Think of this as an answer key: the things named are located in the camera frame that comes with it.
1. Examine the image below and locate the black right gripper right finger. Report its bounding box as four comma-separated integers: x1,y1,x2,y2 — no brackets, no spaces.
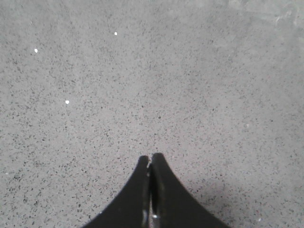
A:
150,153,228,228

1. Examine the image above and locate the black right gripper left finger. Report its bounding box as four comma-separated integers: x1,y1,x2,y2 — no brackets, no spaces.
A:
84,156,150,228

